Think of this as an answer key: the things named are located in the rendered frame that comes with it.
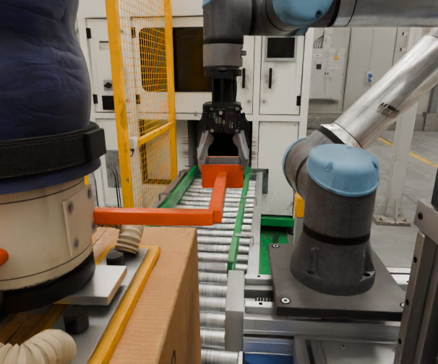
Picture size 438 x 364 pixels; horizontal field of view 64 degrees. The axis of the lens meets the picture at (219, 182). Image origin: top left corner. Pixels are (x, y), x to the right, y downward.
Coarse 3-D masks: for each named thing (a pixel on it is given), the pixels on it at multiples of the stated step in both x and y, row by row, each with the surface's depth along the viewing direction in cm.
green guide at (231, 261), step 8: (248, 168) 290; (248, 176) 268; (248, 184) 272; (240, 200) 218; (256, 200) 220; (240, 208) 205; (240, 216) 193; (240, 224) 184; (240, 232) 190; (232, 240) 165; (232, 248) 157; (232, 256) 151; (232, 264) 147
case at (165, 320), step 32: (96, 256) 66; (160, 256) 66; (192, 256) 71; (160, 288) 56; (192, 288) 72; (32, 320) 49; (160, 320) 48; (192, 320) 72; (128, 352) 43; (160, 352) 43; (192, 352) 72
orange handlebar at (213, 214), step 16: (224, 176) 67; (224, 192) 59; (96, 208) 51; (112, 208) 51; (128, 208) 51; (144, 208) 51; (160, 208) 51; (176, 208) 51; (208, 208) 51; (96, 224) 51; (112, 224) 51; (128, 224) 51; (144, 224) 50; (160, 224) 50; (176, 224) 50; (192, 224) 50; (208, 224) 50; (0, 256) 39
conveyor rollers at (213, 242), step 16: (192, 192) 260; (208, 192) 266; (240, 192) 263; (192, 208) 232; (224, 208) 230; (224, 224) 205; (208, 240) 188; (224, 240) 187; (240, 240) 186; (208, 256) 170; (224, 256) 170; (240, 256) 169; (208, 272) 155; (224, 272) 161; (208, 288) 144; (224, 288) 144; (208, 304) 135; (224, 304) 135; (208, 320) 127; (208, 336) 118; (208, 352) 111; (224, 352) 110
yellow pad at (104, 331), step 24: (96, 264) 60; (120, 264) 56; (144, 264) 59; (120, 288) 52; (72, 312) 43; (96, 312) 47; (120, 312) 47; (72, 336) 42; (96, 336) 42; (120, 336) 45; (72, 360) 39; (96, 360) 39
